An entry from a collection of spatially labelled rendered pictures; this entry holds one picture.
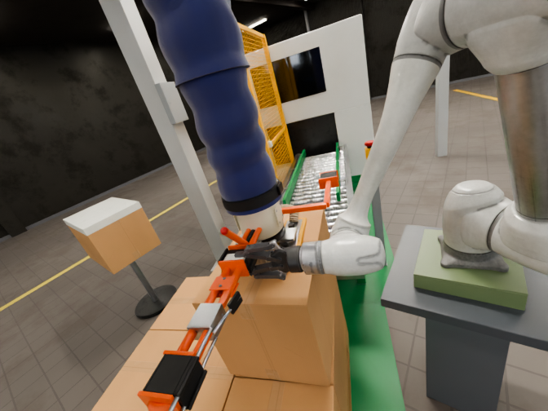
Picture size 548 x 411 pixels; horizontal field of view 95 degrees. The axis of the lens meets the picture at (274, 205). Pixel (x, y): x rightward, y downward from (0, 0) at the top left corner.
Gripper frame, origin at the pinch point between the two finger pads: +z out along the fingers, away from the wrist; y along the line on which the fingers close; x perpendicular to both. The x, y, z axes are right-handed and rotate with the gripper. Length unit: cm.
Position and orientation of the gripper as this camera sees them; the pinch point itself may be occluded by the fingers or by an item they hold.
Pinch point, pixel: (237, 262)
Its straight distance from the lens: 79.3
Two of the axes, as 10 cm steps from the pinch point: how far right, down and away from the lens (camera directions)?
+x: 2.2, -4.7, 8.6
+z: -9.4, 1.3, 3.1
